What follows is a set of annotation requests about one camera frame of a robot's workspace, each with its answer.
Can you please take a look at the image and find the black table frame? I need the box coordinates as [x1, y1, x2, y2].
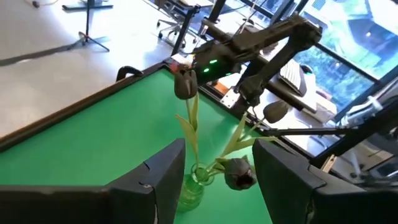
[0, 60, 315, 166]

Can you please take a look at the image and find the grey office chair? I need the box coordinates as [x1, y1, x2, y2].
[156, 11, 200, 48]

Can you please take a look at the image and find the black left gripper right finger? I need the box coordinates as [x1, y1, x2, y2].
[251, 138, 398, 224]

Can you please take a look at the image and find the black frame strut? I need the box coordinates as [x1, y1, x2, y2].
[264, 99, 398, 170]

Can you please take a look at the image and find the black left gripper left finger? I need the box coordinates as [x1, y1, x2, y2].
[0, 138, 187, 224]

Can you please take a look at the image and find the black flat-base stand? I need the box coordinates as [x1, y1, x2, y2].
[61, 0, 114, 11]

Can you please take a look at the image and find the black standing desk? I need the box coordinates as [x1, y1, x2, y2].
[169, 0, 226, 57]

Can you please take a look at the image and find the green glass vase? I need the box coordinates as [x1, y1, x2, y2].
[176, 161, 216, 214]

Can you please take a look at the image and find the computer keyboard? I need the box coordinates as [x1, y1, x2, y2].
[279, 58, 308, 98]

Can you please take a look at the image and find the black tripod stand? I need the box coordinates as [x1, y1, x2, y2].
[77, 0, 110, 53]

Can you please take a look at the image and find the black clamp handle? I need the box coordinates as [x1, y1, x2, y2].
[116, 65, 144, 83]

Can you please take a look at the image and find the grey computer desk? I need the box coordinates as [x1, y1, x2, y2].
[266, 57, 341, 125]

